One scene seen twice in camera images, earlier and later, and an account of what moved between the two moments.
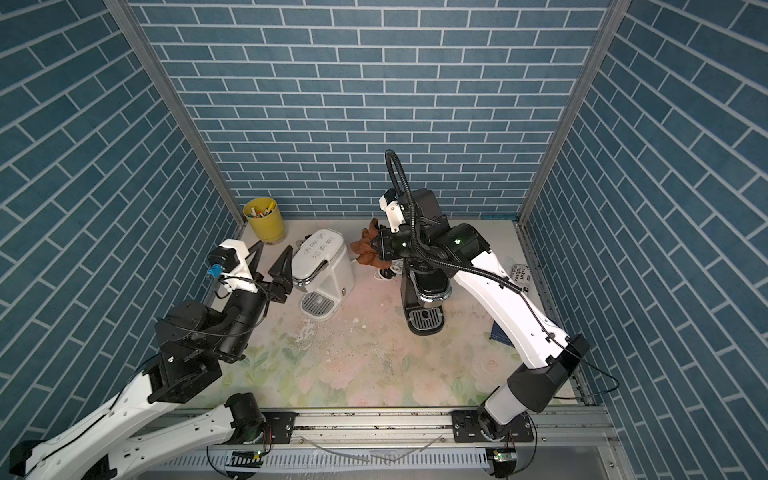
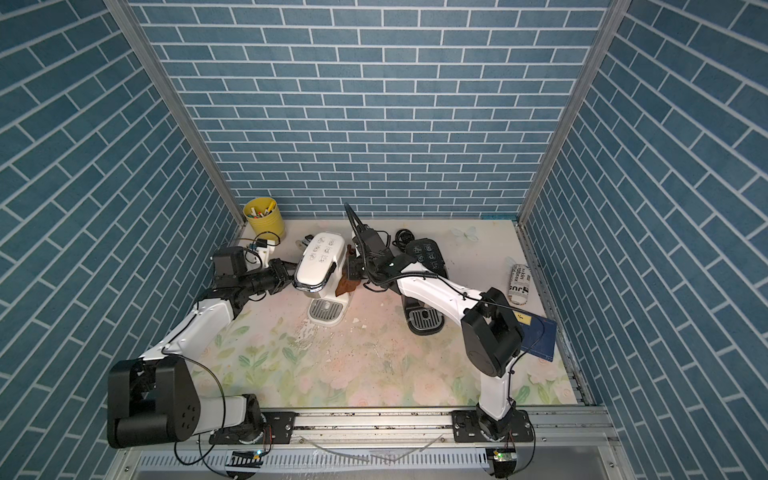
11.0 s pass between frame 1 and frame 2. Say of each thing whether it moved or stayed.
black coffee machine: stayed
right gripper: moved
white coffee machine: stayed
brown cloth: moved
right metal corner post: stayed
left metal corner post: stayed
